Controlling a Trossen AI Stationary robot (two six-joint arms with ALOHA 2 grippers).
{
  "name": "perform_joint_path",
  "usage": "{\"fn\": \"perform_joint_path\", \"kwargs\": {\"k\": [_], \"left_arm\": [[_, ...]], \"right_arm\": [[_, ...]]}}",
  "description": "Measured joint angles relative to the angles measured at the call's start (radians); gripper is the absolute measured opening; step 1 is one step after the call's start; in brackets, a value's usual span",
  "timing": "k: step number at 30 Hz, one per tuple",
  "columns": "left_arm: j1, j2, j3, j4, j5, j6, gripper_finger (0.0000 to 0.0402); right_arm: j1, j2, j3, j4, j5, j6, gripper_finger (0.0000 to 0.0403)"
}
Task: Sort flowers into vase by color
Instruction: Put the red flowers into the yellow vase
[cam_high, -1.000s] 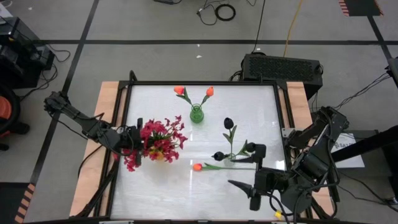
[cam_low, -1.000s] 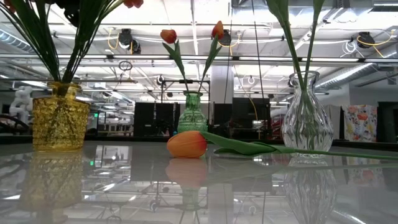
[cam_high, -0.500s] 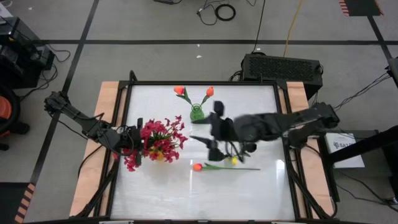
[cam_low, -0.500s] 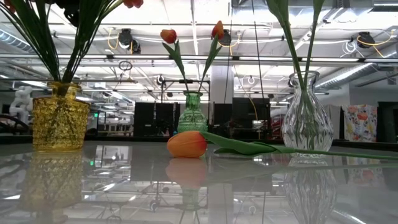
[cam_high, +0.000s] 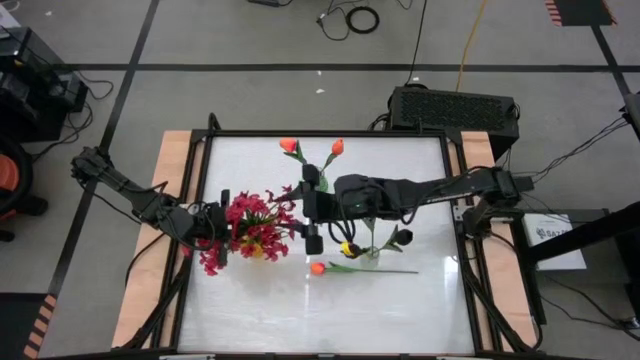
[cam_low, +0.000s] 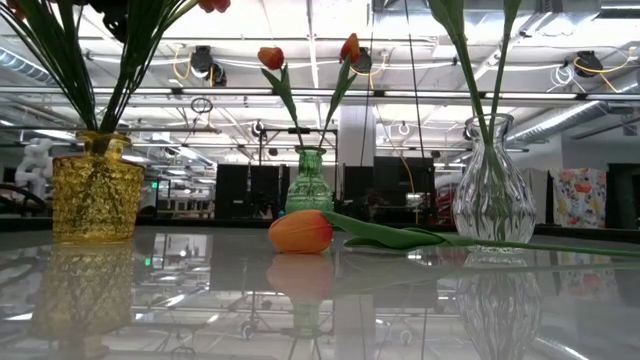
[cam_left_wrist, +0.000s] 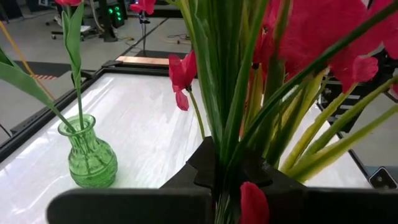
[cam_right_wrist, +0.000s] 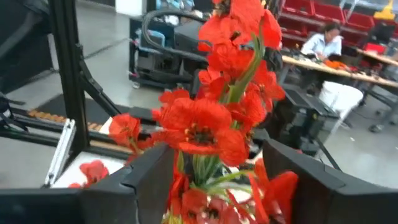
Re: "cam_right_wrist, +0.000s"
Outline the red artificial flower bunch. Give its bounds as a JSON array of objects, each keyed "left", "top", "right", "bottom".
[
  {"left": 68, "top": 113, "right": 144, "bottom": 189},
  {"left": 152, "top": 0, "right": 287, "bottom": 167}
]

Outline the red bin shelf rack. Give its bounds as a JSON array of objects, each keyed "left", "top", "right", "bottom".
[{"left": 278, "top": 0, "right": 398, "bottom": 47}]

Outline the person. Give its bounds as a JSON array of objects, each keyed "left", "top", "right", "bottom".
[{"left": 300, "top": 21, "right": 345, "bottom": 62}]

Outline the black equipment cart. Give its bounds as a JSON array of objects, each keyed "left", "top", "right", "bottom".
[{"left": 129, "top": 15, "right": 206, "bottom": 91}]

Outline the wooden work desk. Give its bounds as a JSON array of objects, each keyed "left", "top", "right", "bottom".
[{"left": 281, "top": 54, "right": 398, "bottom": 90}]

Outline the black hazard-striped floor mat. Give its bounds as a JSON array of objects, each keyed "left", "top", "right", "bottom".
[{"left": 27, "top": 93, "right": 134, "bottom": 131}]

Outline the yellow plastic object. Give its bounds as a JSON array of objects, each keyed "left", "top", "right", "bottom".
[{"left": 373, "top": 0, "right": 397, "bottom": 21}]

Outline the black corrugated hose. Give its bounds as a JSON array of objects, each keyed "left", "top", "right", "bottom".
[{"left": 141, "top": 9, "right": 208, "bottom": 62}]

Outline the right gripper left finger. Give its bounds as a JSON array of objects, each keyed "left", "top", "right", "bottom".
[{"left": 0, "top": 144, "right": 175, "bottom": 224}]

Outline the silver aluminium bracket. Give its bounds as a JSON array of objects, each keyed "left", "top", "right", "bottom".
[{"left": 43, "top": 119, "right": 77, "bottom": 187}]

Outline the white bin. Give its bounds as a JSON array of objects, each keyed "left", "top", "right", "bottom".
[{"left": 318, "top": 80, "right": 364, "bottom": 121}]

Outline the black metal frame post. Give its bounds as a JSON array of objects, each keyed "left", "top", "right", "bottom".
[{"left": 0, "top": 0, "right": 150, "bottom": 187}]

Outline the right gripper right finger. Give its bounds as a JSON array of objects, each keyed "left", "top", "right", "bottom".
[{"left": 262, "top": 139, "right": 398, "bottom": 224}]

